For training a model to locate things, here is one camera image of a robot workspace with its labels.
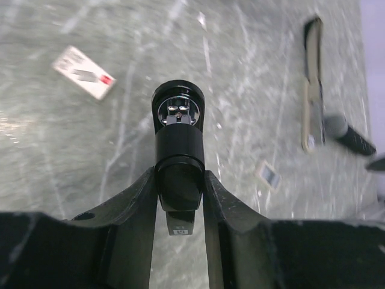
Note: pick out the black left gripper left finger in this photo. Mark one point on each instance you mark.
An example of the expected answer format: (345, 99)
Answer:
(109, 246)

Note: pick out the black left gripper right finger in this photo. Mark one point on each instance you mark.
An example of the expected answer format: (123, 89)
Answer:
(247, 250)

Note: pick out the black microphone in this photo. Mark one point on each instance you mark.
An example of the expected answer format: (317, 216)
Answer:
(337, 127)

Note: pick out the small open staple box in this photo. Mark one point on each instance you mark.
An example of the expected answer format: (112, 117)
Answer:
(268, 175)

